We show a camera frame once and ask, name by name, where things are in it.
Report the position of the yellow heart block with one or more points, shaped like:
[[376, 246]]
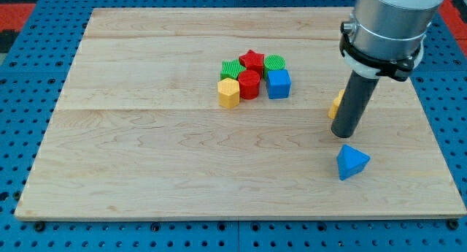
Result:
[[335, 105]]

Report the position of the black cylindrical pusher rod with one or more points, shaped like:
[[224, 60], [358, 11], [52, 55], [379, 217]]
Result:
[[356, 96]]

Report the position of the blue triangle block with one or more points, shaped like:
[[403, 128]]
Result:
[[351, 161]]

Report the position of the wooden board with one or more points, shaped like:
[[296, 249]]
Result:
[[138, 134]]

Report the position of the blue cube block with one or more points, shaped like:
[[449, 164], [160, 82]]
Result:
[[278, 84]]

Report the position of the green cylinder block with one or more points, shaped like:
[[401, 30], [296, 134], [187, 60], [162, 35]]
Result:
[[272, 63]]

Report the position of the red cylinder block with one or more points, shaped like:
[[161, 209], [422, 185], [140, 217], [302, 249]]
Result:
[[249, 84]]

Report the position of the red star block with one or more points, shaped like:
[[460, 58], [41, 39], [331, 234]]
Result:
[[253, 61]]

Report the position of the green star block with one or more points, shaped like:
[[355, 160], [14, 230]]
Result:
[[231, 69]]

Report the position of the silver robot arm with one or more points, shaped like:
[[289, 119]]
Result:
[[384, 38]]

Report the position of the yellow hexagon block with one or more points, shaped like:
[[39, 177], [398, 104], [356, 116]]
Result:
[[228, 92]]

